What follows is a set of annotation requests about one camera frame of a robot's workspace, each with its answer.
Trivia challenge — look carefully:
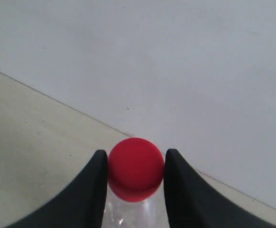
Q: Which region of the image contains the clear plastic water bottle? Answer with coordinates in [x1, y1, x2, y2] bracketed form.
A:
[102, 137, 169, 228]

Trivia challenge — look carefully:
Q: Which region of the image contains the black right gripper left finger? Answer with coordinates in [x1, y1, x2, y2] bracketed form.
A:
[9, 150, 108, 228]

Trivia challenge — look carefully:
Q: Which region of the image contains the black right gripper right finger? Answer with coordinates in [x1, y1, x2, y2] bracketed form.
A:
[164, 149, 274, 228]

